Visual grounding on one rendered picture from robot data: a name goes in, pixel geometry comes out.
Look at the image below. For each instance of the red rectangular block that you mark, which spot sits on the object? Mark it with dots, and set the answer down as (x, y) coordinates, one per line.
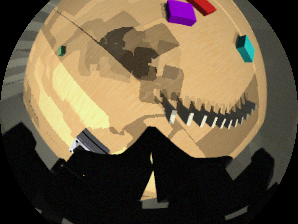
(203, 6)

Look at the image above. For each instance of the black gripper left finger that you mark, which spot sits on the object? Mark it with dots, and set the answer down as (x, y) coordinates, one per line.
(131, 167)

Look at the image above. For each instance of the teal block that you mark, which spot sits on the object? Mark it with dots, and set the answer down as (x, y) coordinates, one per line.
(246, 49)

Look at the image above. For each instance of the small green block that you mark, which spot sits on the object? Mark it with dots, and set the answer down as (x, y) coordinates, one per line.
(61, 50)

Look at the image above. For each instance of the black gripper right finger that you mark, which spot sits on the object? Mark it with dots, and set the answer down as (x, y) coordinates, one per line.
(173, 168)

